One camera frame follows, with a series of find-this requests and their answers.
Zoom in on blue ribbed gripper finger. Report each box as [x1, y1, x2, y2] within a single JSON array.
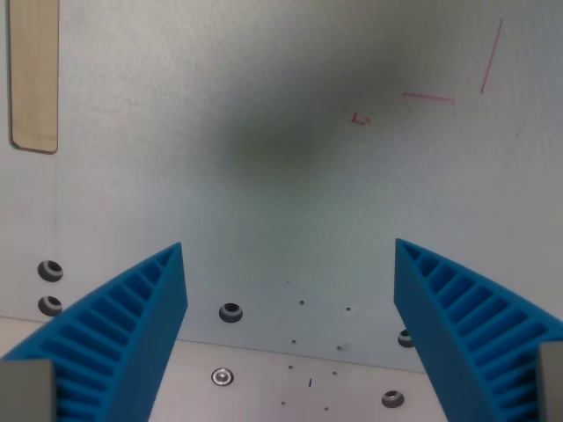
[[0, 241, 189, 422], [393, 237, 563, 422]]

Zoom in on shiny silver screw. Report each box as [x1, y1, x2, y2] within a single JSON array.
[[210, 367, 235, 388]]

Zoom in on light wooden strip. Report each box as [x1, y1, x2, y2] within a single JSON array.
[[8, 0, 60, 156]]

